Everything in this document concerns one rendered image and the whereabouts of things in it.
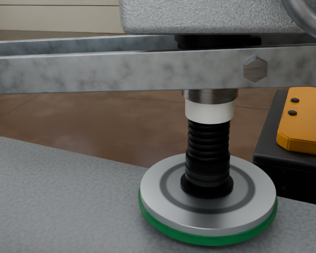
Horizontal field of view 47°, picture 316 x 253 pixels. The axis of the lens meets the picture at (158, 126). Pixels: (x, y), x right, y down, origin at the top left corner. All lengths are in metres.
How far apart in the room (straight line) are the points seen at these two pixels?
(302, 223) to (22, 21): 7.70
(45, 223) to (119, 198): 0.13
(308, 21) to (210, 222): 0.29
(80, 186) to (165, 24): 0.39
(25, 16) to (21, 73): 7.50
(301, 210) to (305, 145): 0.46
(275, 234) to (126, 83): 0.31
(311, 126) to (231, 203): 0.66
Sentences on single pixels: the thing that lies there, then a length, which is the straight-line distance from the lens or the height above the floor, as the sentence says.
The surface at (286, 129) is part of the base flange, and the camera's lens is 1.13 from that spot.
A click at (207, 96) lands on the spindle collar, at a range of 0.48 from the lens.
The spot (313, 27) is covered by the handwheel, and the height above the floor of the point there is 1.19.
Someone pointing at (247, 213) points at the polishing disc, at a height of 0.92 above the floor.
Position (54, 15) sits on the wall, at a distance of 7.63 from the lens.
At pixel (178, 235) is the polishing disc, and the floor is 0.90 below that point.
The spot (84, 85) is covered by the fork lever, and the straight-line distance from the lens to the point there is 0.48.
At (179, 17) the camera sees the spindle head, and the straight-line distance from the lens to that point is 0.38.
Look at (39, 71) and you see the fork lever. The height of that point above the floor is 1.12.
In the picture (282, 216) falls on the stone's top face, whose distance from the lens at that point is 0.62.
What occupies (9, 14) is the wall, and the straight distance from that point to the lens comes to 8.22.
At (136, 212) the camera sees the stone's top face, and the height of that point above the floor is 0.87.
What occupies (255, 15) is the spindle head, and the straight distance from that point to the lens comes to 0.38.
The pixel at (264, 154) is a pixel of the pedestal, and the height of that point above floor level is 0.74.
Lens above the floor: 1.24
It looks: 25 degrees down
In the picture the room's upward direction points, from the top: 2 degrees counter-clockwise
